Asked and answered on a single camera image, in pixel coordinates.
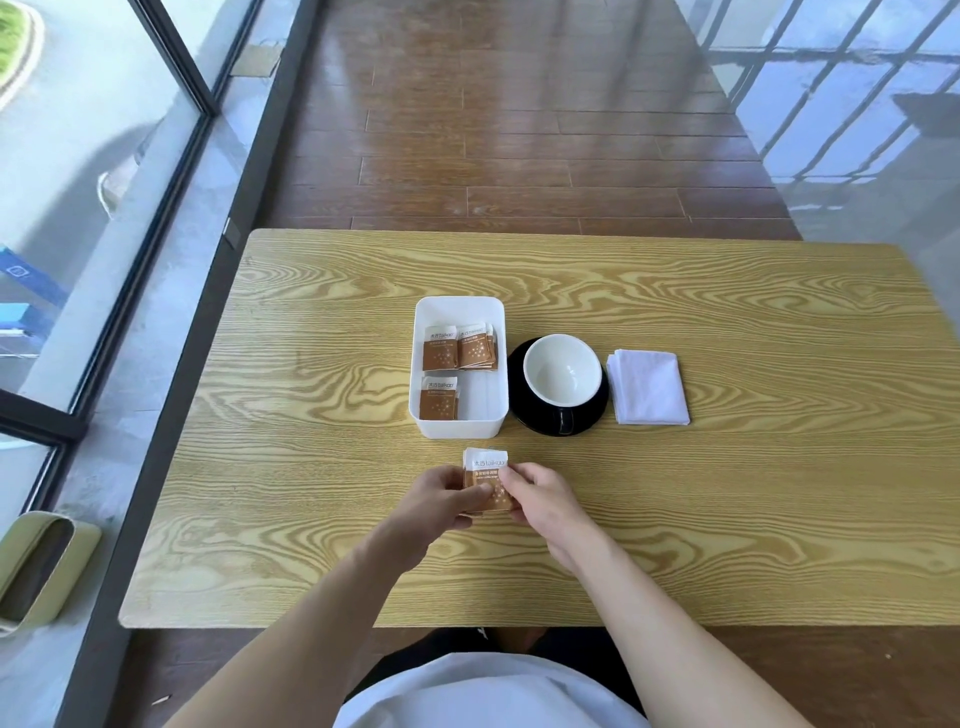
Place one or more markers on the person's right forearm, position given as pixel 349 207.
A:
pixel 675 645

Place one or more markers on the person's left thumb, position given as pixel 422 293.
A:
pixel 476 493

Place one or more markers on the brown white sugar packet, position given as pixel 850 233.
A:
pixel 440 352
pixel 439 401
pixel 487 465
pixel 472 349
pixel 493 349

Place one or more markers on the blue object outside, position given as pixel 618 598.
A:
pixel 22 285

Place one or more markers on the stack of white napkins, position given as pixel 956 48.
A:
pixel 649 386

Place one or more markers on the glass partition with bars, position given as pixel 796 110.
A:
pixel 825 82

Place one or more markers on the white coffee cup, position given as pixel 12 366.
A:
pixel 562 371

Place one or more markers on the black saucer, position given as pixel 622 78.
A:
pixel 525 412

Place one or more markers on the person's left hand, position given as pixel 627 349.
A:
pixel 424 514

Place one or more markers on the person's left forearm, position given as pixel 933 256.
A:
pixel 300 645

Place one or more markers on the cardboard piece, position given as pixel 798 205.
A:
pixel 255 61

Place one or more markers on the person's black trousers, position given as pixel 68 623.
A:
pixel 457 641

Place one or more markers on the person's right hand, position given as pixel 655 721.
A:
pixel 555 517

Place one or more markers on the white plastic box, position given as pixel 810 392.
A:
pixel 431 431

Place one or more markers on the person's right thumb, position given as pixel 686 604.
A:
pixel 522 501

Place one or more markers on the black window frame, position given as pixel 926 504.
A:
pixel 180 52

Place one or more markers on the person's white shirt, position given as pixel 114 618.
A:
pixel 480 697

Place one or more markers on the green waste bin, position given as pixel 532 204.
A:
pixel 52 570

